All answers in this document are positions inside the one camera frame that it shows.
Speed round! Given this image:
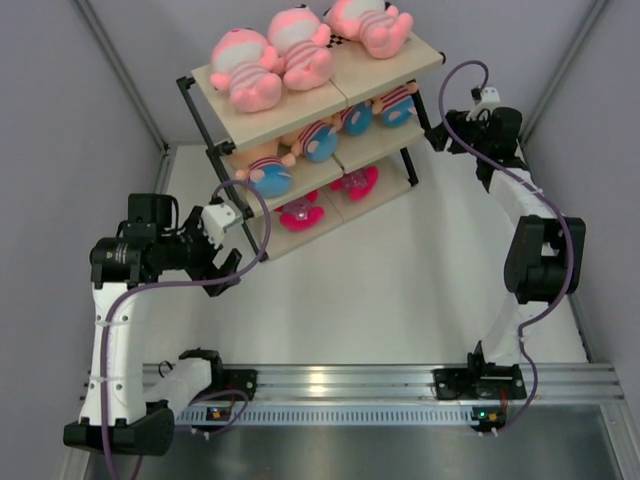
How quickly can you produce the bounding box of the black-haired doll plush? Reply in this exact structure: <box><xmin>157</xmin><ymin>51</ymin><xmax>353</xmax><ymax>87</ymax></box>
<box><xmin>372</xmin><ymin>81</ymin><xmax>419</xmax><ymax>128</ymax></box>

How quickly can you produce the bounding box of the white slotted cable duct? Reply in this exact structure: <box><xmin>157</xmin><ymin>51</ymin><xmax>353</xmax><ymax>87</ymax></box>
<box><xmin>175</xmin><ymin>403</ymin><xmax>502</xmax><ymax>428</ymax></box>

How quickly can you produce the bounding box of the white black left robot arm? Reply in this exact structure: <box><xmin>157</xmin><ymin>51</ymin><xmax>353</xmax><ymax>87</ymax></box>
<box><xmin>63</xmin><ymin>194</ymin><xmax>243</xmax><ymax>456</ymax></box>

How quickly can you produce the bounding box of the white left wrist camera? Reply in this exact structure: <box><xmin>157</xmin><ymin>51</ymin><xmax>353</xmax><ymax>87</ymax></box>
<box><xmin>200</xmin><ymin>201</ymin><xmax>244</xmax><ymax>248</ymax></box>

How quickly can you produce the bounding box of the right aluminium frame post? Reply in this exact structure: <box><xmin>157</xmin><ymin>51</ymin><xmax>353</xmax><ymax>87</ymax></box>
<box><xmin>520</xmin><ymin>0</ymin><xmax>613</xmax><ymax>146</ymax></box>

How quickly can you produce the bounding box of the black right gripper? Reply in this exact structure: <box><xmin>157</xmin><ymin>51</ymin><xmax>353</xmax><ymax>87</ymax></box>
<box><xmin>423</xmin><ymin>109</ymin><xmax>490</xmax><ymax>159</ymax></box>

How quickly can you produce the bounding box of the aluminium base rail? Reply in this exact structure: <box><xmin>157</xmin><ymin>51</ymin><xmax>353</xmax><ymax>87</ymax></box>
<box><xmin>79</xmin><ymin>363</ymin><xmax>624</xmax><ymax>405</ymax></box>

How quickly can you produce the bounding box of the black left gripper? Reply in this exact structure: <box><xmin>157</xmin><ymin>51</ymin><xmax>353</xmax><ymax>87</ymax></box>
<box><xmin>156</xmin><ymin>207</ymin><xmax>240</xmax><ymax>297</ymax></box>

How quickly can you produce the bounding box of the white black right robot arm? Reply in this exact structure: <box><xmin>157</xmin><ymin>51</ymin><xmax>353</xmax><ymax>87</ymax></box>
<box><xmin>427</xmin><ymin>107</ymin><xmax>586</xmax><ymax>401</ymax></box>

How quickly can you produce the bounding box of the blue pants boy plush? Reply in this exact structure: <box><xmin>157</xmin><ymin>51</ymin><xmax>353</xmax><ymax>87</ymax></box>
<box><xmin>339</xmin><ymin>101</ymin><xmax>374</xmax><ymax>136</ymax></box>
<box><xmin>279</xmin><ymin>120</ymin><xmax>339</xmax><ymax>163</ymax></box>
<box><xmin>228</xmin><ymin>139</ymin><xmax>296</xmax><ymax>198</ymax></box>

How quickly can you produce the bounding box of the magenta legs doll plush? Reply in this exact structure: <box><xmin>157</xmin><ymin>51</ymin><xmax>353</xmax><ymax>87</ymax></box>
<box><xmin>276</xmin><ymin>190</ymin><xmax>325</xmax><ymax>233</ymax></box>
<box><xmin>329</xmin><ymin>166</ymin><xmax>379</xmax><ymax>202</ymax></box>

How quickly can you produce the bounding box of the beige three-tier shelf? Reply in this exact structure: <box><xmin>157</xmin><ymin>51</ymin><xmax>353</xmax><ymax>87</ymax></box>
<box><xmin>177</xmin><ymin>34</ymin><xmax>444</xmax><ymax>259</ymax></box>

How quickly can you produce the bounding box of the pink striped plush toy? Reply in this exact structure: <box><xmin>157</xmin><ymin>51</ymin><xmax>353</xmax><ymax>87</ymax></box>
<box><xmin>323</xmin><ymin>0</ymin><xmax>414</xmax><ymax>59</ymax></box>
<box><xmin>210</xmin><ymin>28</ymin><xmax>282</xmax><ymax>113</ymax></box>
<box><xmin>267</xmin><ymin>4</ymin><xmax>334</xmax><ymax>91</ymax></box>

